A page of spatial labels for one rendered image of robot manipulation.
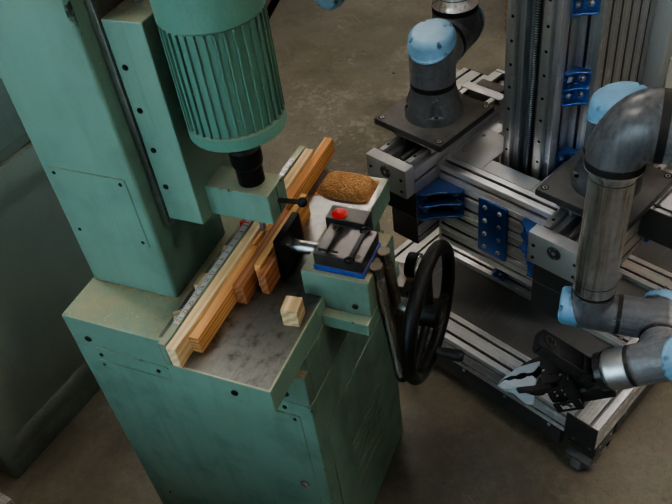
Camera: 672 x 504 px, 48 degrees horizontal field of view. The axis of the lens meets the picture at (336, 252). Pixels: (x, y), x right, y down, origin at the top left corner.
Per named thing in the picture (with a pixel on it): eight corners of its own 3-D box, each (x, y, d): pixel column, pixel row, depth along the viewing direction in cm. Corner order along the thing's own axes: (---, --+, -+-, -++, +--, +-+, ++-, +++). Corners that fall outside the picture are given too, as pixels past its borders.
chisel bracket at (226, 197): (275, 231, 145) (267, 197, 139) (212, 219, 150) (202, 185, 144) (291, 207, 150) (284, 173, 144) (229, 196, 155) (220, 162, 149)
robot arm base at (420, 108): (429, 90, 206) (428, 57, 199) (475, 107, 197) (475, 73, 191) (392, 115, 199) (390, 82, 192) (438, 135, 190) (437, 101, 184)
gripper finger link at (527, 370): (510, 400, 151) (553, 393, 146) (495, 380, 149) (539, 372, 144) (512, 389, 153) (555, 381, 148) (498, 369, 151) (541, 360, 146)
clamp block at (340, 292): (371, 319, 141) (366, 286, 135) (305, 304, 146) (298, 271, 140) (397, 266, 151) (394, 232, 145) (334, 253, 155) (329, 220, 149)
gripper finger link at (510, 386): (507, 413, 149) (551, 405, 144) (493, 392, 147) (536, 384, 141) (510, 401, 151) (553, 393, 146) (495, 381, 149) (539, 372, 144)
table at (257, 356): (325, 429, 128) (320, 408, 124) (173, 385, 139) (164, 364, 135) (431, 205, 167) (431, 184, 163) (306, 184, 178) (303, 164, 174)
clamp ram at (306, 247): (314, 283, 145) (308, 248, 139) (280, 275, 147) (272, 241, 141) (332, 251, 151) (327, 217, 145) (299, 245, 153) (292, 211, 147)
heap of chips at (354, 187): (367, 204, 161) (366, 194, 159) (313, 195, 165) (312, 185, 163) (381, 180, 166) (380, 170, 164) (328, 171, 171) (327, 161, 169)
